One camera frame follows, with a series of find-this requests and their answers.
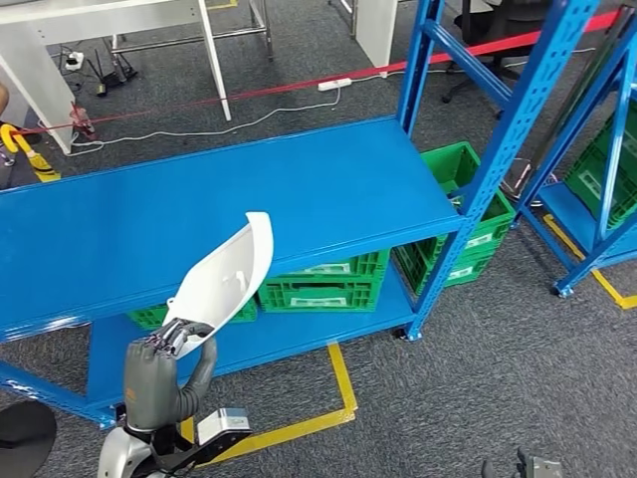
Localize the white floor cable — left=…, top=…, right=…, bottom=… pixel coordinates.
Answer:
left=67, top=86, right=344, bottom=157

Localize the black router with antennas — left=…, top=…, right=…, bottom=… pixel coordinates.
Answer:
left=85, top=47, right=139, bottom=99

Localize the white curved plastic part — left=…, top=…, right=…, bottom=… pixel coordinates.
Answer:
left=162, top=211, right=275, bottom=360

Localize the blue metal shelf rack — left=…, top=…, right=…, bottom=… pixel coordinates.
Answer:
left=0, top=0, right=603, bottom=430
left=512, top=19, right=637, bottom=300

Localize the round metal base plate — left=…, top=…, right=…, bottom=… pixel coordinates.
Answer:
left=0, top=400, right=57, bottom=478

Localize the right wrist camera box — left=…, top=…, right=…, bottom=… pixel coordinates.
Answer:
left=517, top=448, right=564, bottom=478

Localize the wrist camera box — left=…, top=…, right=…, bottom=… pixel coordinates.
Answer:
left=517, top=448, right=564, bottom=478
left=171, top=407, right=252, bottom=471

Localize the black office chair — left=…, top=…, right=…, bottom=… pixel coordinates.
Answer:
left=442, top=0, right=556, bottom=121

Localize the yellow hooked tool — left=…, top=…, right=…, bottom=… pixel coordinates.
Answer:
left=0, top=122, right=62, bottom=184

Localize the red barrier belt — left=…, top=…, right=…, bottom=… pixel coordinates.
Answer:
left=12, top=7, right=620, bottom=136

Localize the white desk steel frame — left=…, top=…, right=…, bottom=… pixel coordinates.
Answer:
left=328, top=0, right=399, bottom=79
left=0, top=0, right=273, bottom=155

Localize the red belt end clip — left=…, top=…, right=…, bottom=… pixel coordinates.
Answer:
left=69, top=102, right=96, bottom=141

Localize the black stanchion post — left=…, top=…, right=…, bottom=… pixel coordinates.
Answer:
left=499, top=5, right=637, bottom=209

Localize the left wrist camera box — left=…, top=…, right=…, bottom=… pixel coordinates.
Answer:
left=171, top=407, right=252, bottom=471

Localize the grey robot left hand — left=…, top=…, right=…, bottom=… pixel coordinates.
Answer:
left=123, top=318, right=219, bottom=431

